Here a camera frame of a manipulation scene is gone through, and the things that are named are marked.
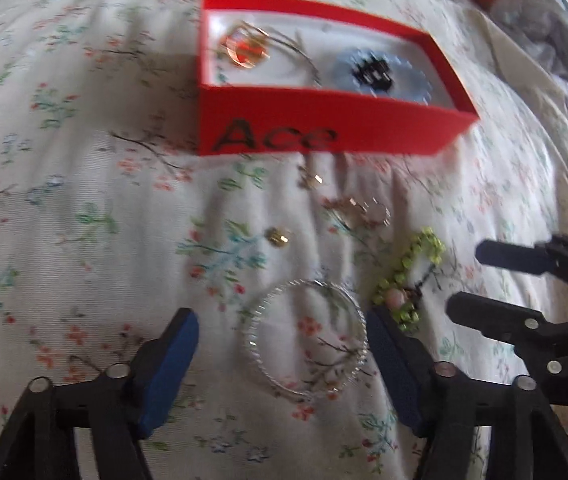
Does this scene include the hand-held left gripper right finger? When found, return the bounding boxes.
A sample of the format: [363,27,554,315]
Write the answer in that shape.
[366,305,568,480]

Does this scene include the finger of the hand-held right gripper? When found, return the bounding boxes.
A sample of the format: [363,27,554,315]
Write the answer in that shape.
[475,235,568,288]
[446,291,568,406]

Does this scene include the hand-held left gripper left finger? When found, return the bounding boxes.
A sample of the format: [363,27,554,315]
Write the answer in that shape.
[0,307,201,480]

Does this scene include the green beaded bracelet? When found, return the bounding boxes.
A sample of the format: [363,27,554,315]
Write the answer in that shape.
[371,227,447,336]

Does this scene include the silver rhinestone bangle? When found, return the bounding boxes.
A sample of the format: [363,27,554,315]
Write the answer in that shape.
[244,280,369,401]

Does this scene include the red cardboard box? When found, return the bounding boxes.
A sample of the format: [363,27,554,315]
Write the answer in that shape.
[198,0,481,157]

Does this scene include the black beaded jewelry piece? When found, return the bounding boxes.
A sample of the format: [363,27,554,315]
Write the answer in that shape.
[351,54,393,92]

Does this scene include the small gold bead earring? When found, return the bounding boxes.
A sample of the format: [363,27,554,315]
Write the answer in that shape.
[265,227,292,250]

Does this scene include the cream cloth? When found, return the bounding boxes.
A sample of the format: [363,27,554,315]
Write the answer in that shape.
[464,2,568,111]

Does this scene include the small gold stud earring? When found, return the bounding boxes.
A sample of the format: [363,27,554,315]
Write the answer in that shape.
[298,162,327,191]

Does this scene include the floral bedsheet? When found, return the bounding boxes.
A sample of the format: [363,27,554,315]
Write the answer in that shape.
[0,0,568,480]

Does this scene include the grey cloth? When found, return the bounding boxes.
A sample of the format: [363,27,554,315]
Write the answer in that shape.
[491,0,568,78]

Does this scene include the thin silver bangle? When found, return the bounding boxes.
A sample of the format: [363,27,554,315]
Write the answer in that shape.
[264,27,323,90]

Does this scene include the gold ring with orange stone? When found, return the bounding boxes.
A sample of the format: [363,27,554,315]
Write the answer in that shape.
[216,20,271,68]

